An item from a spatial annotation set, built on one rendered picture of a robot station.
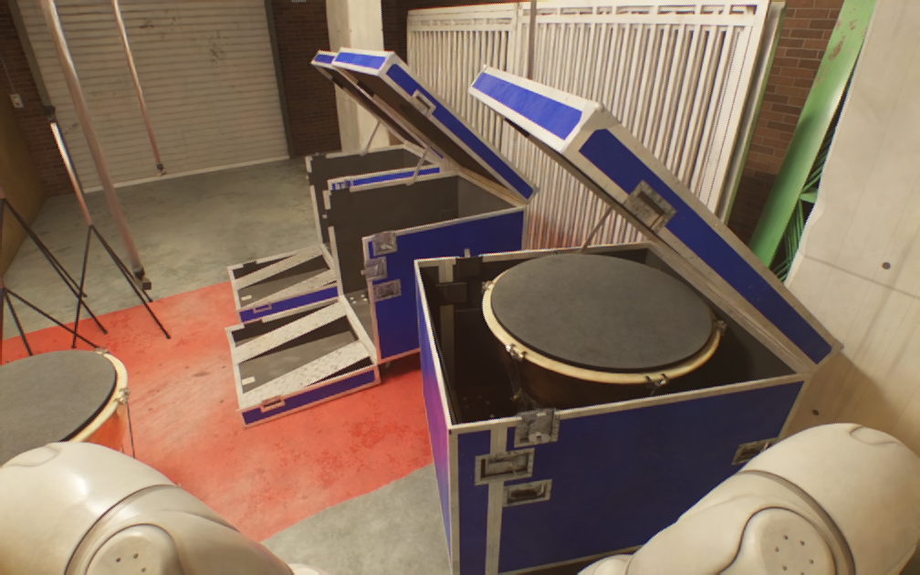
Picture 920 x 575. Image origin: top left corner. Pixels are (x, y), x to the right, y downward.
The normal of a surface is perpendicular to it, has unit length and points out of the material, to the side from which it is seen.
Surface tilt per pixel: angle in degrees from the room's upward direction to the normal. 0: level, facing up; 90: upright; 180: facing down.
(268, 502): 0
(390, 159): 90
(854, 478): 9
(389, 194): 90
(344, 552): 0
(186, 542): 50
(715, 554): 63
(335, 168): 90
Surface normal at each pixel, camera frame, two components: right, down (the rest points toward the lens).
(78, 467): 0.06, -0.96
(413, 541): -0.01, -0.87
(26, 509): -0.20, -0.61
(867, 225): -0.85, 0.27
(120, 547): 0.04, -0.56
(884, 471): 0.17, -0.72
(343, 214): 0.46, 0.44
